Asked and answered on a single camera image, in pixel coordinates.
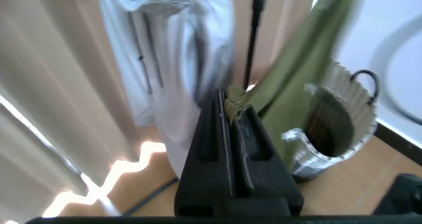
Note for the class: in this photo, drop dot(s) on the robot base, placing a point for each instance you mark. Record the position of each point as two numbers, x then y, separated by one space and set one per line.
402 194

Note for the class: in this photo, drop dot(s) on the pale grey shorts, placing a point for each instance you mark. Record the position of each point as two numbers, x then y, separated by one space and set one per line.
174 52

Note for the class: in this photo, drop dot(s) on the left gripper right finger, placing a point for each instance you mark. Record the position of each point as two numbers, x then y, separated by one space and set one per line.
263 181

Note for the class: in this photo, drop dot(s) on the white laundry basket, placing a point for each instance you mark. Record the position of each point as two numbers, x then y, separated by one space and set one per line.
349 95

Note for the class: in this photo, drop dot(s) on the beige curtain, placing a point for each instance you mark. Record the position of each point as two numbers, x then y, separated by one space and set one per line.
49 69

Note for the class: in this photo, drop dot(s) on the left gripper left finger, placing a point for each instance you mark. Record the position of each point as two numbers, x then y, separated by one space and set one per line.
204 171

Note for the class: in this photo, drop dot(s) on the green shirt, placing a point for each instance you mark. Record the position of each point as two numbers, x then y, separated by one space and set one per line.
296 69

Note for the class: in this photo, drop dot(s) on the black clothes rack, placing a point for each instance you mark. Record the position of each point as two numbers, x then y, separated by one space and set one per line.
254 36

